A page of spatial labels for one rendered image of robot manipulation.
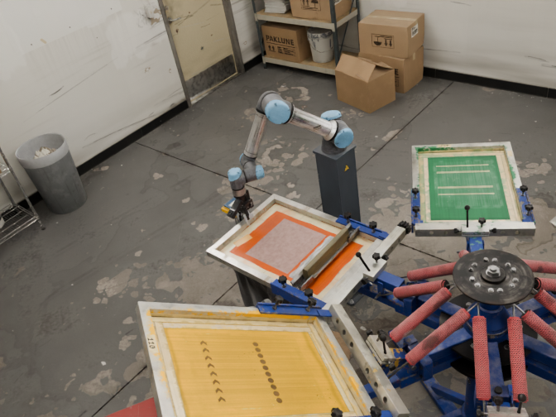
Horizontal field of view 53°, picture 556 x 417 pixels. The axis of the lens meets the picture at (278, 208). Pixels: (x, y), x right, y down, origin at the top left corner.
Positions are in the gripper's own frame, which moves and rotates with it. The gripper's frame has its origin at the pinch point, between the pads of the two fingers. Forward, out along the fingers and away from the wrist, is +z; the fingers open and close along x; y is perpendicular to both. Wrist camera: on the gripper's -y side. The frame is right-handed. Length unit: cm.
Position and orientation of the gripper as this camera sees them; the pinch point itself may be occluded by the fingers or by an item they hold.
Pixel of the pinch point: (243, 222)
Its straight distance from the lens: 318.5
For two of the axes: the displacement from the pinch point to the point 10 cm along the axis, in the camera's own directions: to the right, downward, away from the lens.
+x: -7.6, -3.0, 5.8
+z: 1.6, 7.8, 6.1
